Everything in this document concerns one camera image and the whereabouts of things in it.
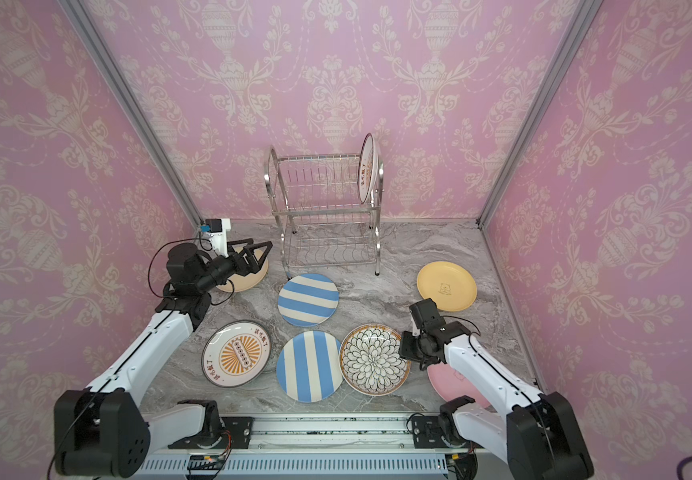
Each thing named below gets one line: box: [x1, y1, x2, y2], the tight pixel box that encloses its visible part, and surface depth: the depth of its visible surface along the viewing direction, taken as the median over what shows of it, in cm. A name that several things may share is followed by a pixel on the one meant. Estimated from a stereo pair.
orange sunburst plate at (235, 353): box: [201, 320, 272, 388], surface depth 87 cm
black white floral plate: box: [339, 323, 411, 397], surface depth 87 cm
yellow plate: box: [416, 261, 478, 312], surface depth 105 cm
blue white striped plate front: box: [276, 330, 344, 403], surface depth 87 cm
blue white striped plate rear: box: [277, 273, 340, 328], surface depth 100 cm
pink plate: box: [427, 362, 490, 408], surface depth 82 cm
